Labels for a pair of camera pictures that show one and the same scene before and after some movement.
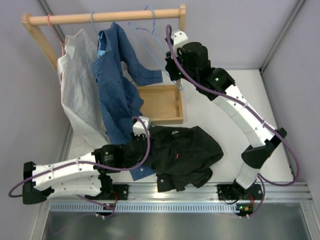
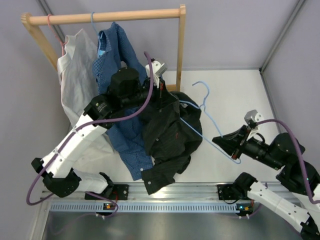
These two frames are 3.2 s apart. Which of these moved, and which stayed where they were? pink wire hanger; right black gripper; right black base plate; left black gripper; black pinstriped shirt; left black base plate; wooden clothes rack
Moved: left black gripper; right black gripper; black pinstriped shirt
Stayed: left black base plate; wooden clothes rack; pink wire hanger; right black base plate
